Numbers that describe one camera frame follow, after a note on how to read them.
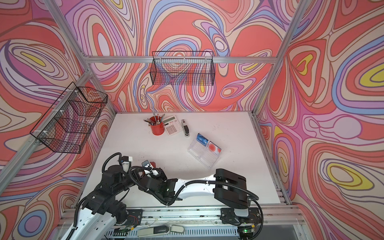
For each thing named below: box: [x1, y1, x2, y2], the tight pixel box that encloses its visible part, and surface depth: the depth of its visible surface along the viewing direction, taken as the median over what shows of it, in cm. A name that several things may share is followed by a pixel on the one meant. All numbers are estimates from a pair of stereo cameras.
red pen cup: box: [149, 116, 165, 136], surface depth 107 cm
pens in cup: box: [143, 114, 166, 126], surface depth 100 cm
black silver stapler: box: [181, 119, 190, 138], surface depth 107 cm
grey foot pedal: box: [137, 225, 185, 238], surface depth 69 cm
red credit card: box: [208, 141, 222, 155], surface depth 90 cm
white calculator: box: [162, 115, 183, 136], surface depth 110 cm
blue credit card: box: [196, 133, 209, 147], surface depth 95 cm
